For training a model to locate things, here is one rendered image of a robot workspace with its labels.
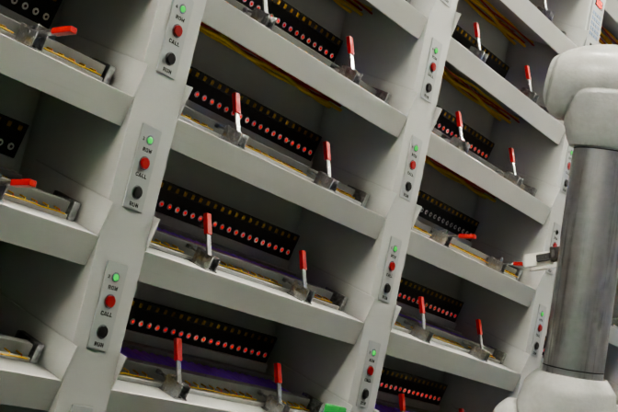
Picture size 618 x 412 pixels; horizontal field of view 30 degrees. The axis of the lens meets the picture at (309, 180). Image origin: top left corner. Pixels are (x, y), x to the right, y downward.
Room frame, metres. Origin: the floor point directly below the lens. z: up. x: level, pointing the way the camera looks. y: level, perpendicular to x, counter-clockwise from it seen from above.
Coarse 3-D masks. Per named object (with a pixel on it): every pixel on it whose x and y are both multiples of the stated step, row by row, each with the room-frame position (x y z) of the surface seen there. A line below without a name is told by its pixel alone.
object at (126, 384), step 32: (128, 320) 1.91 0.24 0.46; (160, 320) 1.96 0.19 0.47; (192, 320) 2.02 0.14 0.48; (128, 352) 1.85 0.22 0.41; (160, 352) 1.95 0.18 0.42; (192, 352) 2.05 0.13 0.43; (224, 352) 2.12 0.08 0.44; (256, 352) 2.19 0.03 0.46; (128, 384) 1.73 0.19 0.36; (160, 384) 1.81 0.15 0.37; (192, 384) 1.90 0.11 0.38; (224, 384) 1.96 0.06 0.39; (256, 384) 2.08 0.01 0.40; (288, 384) 2.22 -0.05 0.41
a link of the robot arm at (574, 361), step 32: (576, 64) 1.81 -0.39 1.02; (608, 64) 1.79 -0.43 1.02; (544, 96) 1.87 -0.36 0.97; (576, 96) 1.82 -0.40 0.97; (608, 96) 1.79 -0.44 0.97; (576, 128) 1.83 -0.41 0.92; (608, 128) 1.80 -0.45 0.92; (576, 160) 1.86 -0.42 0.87; (608, 160) 1.82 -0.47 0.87; (576, 192) 1.85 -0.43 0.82; (608, 192) 1.83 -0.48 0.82; (576, 224) 1.85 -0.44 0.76; (608, 224) 1.84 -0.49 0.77; (576, 256) 1.85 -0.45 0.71; (608, 256) 1.85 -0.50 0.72; (576, 288) 1.86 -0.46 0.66; (608, 288) 1.86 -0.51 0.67; (576, 320) 1.86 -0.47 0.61; (608, 320) 1.87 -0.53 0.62; (544, 352) 1.92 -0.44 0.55; (576, 352) 1.86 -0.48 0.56; (544, 384) 1.87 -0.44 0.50; (576, 384) 1.85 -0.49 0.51; (608, 384) 1.89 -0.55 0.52
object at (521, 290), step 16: (416, 208) 2.21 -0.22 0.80; (432, 224) 2.62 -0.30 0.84; (416, 240) 2.24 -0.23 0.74; (432, 240) 2.29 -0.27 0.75; (464, 240) 2.75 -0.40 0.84; (416, 256) 2.27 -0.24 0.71; (432, 256) 2.31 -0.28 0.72; (448, 256) 2.35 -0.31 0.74; (464, 256) 2.40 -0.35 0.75; (496, 256) 2.77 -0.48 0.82; (464, 272) 2.43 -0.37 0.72; (480, 272) 2.48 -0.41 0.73; (496, 272) 2.53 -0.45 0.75; (528, 272) 2.71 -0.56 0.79; (496, 288) 2.55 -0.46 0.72; (512, 288) 2.61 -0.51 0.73; (528, 288) 2.66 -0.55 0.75; (528, 304) 2.70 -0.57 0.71
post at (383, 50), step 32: (352, 32) 2.24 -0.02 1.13; (384, 32) 2.20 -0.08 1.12; (448, 32) 2.21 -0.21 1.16; (384, 64) 2.19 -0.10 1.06; (416, 64) 2.14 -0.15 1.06; (320, 128) 2.26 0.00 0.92; (352, 128) 2.21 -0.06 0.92; (416, 128) 2.17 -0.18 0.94; (320, 160) 2.25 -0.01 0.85; (352, 160) 2.20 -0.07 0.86; (384, 160) 2.16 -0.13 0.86; (416, 192) 2.21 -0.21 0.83; (320, 224) 2.23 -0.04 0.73; (384, 224) 2.14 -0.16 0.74; (320, 256) 2.22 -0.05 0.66; (352, 256) 2.18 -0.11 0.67; (384, 256) 2.16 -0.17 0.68; (384, 320) 2.19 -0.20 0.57; (288, 352) 2.23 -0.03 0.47; (320, 352) 2.19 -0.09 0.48; (352, 352) 2.15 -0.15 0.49; (384, 352) 2.21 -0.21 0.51; (320, 384) 2.18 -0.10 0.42; (352, 384) 2.14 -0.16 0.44
